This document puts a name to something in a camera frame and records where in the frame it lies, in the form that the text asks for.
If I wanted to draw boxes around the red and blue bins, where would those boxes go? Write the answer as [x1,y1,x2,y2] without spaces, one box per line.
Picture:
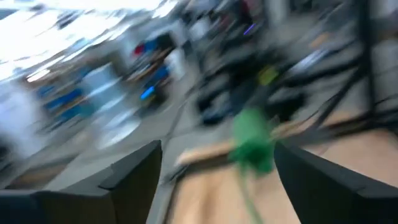
[133,40,160,56]

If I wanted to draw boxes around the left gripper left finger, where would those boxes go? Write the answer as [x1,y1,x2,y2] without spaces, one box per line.
[0,139,163,224]

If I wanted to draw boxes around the black desktop computer tower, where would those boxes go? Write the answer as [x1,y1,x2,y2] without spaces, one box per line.
[138,80,170,108]

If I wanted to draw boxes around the white floor stand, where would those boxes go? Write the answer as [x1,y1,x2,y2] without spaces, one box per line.
[74,62,142,152]

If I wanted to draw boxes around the black aluminium rig frame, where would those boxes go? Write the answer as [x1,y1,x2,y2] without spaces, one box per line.
[307,0,398,141]

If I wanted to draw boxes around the light green elastic bandage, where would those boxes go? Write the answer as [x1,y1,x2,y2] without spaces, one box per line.
[229,107,277,224]

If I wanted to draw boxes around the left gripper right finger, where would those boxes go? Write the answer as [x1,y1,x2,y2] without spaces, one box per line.
[274,141,398,224]

